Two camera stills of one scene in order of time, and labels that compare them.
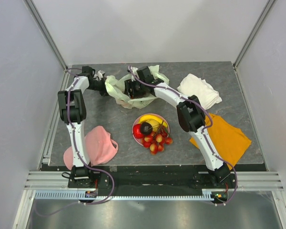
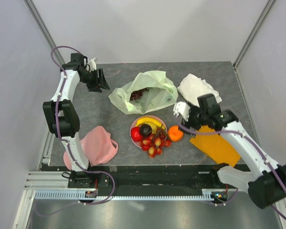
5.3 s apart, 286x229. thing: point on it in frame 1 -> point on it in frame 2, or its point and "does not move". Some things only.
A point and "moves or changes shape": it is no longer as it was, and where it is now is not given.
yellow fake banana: (150, 117) moves or changes shape
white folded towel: (191, 85) does not move
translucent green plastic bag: (116, 88) moves or changes shape
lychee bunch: (156, 140) moves or changes shape
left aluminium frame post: (43, 27) does not move
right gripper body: (137, 88) -> (197, 118)
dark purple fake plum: (146, 128) does not move
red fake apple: (137, 132) moves or changes shape
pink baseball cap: (100, 148) does not move
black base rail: (149, 177) does not move
